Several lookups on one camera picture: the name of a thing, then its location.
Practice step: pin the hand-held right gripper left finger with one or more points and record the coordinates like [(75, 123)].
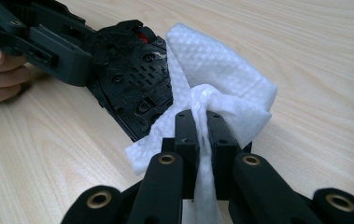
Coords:
[(188, 133)]

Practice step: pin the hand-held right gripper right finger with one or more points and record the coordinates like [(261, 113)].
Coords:
[(223, 140)]

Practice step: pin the blue toy car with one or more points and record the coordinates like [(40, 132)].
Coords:
[(134, 81)]

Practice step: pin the white wet wipe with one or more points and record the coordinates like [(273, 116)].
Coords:
[(221, 68)]

